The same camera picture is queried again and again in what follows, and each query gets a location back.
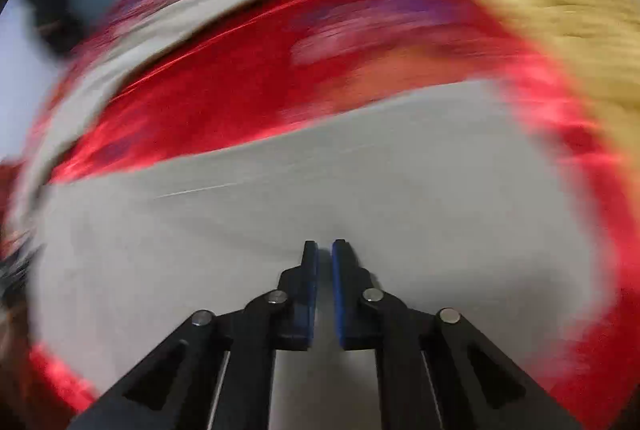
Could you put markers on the beige pants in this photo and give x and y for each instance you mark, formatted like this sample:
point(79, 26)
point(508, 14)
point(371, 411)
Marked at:
point(186, 166)

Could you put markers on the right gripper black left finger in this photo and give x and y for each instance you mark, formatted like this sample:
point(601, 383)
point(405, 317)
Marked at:
point(215, 371)

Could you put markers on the red floral satin bedspread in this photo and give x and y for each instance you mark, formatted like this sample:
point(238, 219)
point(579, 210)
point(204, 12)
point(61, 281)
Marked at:
point(327, 387)

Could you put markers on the black hanging garment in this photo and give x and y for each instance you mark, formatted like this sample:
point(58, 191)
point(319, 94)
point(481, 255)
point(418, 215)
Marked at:
point(59, 26)

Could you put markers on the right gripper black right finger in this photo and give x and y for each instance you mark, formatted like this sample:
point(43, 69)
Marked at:
point(435, 371)

